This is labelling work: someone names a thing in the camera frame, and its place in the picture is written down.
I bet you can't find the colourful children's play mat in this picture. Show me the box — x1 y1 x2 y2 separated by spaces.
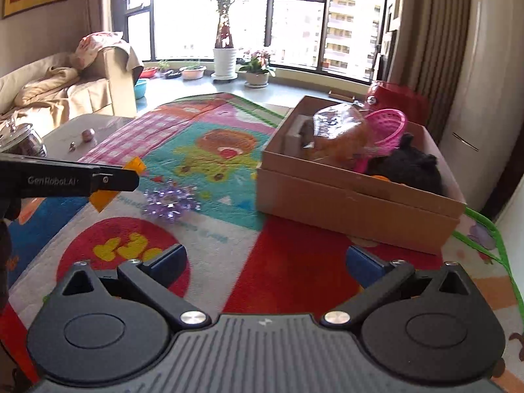
1 93 523 392

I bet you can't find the cardboard box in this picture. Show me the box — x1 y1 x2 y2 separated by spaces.
256 96 466 254

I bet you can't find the teal basin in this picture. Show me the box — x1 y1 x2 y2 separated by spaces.
134 78 147 100

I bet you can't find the tall white plant pot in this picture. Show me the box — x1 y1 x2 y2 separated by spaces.
211 48 237 81

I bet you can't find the red basin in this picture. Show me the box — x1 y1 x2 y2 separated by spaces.
140 66 158 79

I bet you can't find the packaged bread in plastic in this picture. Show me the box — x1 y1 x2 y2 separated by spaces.
299 103 374 168

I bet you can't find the black plush toy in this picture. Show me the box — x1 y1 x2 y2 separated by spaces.
365 133 443 196

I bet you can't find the pink plastic basket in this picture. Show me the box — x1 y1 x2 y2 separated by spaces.
354 108 408 173

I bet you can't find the beige curtain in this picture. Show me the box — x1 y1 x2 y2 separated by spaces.
387 0 471 142

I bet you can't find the yellow toy building brick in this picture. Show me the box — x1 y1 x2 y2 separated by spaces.
89 157 146 212

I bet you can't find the white air conditioner unit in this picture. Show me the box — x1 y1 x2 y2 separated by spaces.
439 0 523 210

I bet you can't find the purple egg-shaped stone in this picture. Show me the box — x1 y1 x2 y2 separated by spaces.
82 129 95 143

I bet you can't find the glass jar with lid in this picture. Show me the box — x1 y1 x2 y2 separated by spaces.
0 120 47 157

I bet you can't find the purple gift bow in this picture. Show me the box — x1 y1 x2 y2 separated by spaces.
141 182 202 223

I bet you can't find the floral pillow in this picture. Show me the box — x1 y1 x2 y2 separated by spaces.
70 31 123 71

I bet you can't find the white oval planter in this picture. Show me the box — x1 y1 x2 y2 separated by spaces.
179 65 206 81

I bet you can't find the flowering plant in pot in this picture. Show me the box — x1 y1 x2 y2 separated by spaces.
239 50 275 89

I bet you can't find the beige sofa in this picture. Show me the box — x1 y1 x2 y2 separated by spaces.
1 39 144 137

